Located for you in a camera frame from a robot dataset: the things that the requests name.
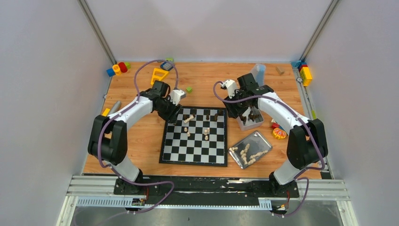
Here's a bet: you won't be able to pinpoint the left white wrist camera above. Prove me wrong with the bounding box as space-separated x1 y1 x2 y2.
169 89 186 105

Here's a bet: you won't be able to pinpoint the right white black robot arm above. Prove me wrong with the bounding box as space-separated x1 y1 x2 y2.
220 73 328 197

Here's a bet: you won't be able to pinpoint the silver metal tray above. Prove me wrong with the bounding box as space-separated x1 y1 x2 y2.
228 131 272 169

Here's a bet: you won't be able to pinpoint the blue cube block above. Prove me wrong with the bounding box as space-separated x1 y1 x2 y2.
106 68 116 77

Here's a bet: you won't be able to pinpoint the small wooden block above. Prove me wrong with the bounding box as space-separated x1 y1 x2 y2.
276 66 285 75

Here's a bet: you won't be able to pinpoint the yellow triangular toy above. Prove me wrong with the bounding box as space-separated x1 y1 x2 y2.
150 68 169 85

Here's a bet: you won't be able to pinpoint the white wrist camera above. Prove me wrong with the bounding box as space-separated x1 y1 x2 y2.
169 89 186 105
221 79 238 99

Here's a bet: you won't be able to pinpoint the yellow lego brick stack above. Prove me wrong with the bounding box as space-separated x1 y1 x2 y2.
299 66 312 87

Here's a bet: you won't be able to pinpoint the red cylinder block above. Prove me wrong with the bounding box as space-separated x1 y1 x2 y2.
118 62 128 73

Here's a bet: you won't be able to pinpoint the blue grey toy block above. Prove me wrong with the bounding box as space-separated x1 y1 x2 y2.
160 58 174 71

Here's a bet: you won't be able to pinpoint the yellow red round toy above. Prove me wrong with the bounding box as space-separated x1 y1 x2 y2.
272 128 287 139

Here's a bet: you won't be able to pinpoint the small yellow block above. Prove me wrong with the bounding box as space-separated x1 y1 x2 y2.
101 108 110 116

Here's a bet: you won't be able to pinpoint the yellow cylinder block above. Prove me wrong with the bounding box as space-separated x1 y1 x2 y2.
112 64 122 75

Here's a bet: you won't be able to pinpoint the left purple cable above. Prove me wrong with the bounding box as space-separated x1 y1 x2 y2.
97 59 179 219

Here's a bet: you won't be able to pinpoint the black white chessboard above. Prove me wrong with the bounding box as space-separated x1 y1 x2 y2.
159 106 228 167

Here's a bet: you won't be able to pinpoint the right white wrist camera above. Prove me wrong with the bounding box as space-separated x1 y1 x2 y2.
221 79 238 99

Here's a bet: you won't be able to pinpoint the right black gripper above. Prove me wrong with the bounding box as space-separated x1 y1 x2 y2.
223 89 252 119

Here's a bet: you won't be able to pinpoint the white metal box dark pieces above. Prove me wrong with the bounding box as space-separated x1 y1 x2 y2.
237 107 264 131

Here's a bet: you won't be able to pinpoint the purple cable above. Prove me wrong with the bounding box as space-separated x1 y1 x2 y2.
97 59 179 219
213 81 327 218

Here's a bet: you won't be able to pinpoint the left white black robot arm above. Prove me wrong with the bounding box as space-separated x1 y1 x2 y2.
88 81 186 194

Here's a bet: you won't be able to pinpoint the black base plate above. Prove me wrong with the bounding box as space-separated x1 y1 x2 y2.
113 176 299 206

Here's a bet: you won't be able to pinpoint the grey cylinder marker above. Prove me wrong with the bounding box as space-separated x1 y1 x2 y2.
108 101 121 116

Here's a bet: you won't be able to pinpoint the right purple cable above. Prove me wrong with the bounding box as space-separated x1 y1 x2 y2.
213 81 327 218

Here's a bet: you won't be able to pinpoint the red white blue toy car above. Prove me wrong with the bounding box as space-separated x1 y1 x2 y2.
271 119 280 129

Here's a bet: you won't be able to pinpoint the clear plastic container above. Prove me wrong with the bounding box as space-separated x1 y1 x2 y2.
250 64 266 86

